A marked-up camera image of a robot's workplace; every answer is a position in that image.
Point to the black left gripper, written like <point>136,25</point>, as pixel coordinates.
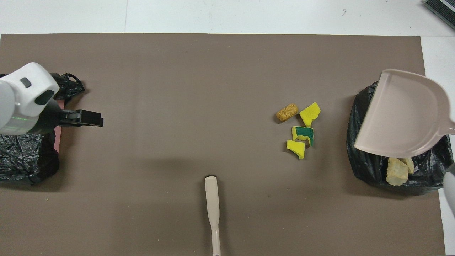
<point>51,119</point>

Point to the brown bread roll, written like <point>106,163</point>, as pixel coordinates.
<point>287,112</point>

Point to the yellow sponge piece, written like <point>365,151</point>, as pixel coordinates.
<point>296,148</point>
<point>310,113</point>

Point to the yellow sponge with green pad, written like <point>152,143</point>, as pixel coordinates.
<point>304,133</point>

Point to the croissant pastry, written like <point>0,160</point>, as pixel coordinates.
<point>396,174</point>
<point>409,165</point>

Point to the beige plastic dustpan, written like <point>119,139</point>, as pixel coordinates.
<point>401,113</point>

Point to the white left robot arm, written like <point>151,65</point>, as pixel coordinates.
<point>28,85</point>

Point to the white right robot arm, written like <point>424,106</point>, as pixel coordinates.
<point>450,188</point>

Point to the pink bin box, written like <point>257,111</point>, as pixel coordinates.
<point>58,138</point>

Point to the black bag on pink bin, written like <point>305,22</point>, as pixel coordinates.
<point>21,160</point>

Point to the large bin with black bag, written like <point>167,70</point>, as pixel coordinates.
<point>369,167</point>

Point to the brown table mat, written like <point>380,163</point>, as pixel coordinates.
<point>227,53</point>

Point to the black ribbed device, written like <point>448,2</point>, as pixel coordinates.
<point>442,10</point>

